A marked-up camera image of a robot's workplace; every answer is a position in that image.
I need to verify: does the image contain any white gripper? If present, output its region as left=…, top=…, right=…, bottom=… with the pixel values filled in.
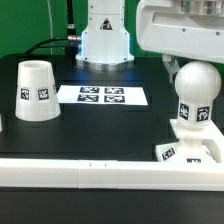
left=136, top=0, right=224, bottom=83

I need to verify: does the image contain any white lamp bulb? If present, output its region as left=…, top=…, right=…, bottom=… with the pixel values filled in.
left=175, top=61, right=221, bottom=130

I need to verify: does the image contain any white lamp base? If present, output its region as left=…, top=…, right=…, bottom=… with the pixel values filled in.
left=155, top=119, right=224, bottom=164

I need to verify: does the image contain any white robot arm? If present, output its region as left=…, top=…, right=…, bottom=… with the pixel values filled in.
left=77, top=0, right=224, bottom=75

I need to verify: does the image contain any white conical lamp shade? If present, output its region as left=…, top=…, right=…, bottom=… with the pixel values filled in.
left=15, top=60, right=61, bottom=121

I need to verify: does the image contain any white marker sheet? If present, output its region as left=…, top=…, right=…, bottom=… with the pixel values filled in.
left=58, top=85, right=148, bottom=106

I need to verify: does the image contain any white left fence piece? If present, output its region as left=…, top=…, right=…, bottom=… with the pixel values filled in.
left=0, top=114, right=3, bottom=133

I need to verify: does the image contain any white front fence bar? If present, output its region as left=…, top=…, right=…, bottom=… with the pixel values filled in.
left=0, top=158, right=224, bottom=191

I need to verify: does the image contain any black vertical cable post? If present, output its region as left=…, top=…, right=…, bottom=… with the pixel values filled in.
left=66, top=0, right=77, bottom=57

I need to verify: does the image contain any black cable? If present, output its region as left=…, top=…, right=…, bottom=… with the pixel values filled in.
left=24, top=36, right=83, bottom=56

